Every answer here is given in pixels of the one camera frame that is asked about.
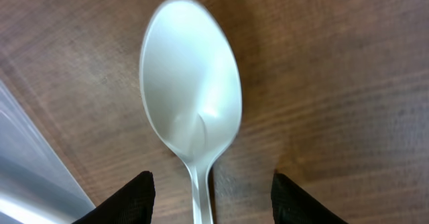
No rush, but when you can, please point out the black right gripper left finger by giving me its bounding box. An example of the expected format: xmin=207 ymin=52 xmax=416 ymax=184
xmin=73 ymin=171 xmax=156 ymax=224

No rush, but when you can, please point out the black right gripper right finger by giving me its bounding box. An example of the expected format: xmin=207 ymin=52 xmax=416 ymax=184
xmin=271 ymin=172 xmax=347 ymax=224

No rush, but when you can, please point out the long white plastic spoon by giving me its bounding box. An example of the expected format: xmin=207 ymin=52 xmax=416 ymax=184
xmin=139 ymin=0 xmax=243 ymax=223

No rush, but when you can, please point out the right clear plastic container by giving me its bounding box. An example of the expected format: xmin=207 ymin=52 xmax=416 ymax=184
xmin=1 ymin=84 xmax=95 ymax=223

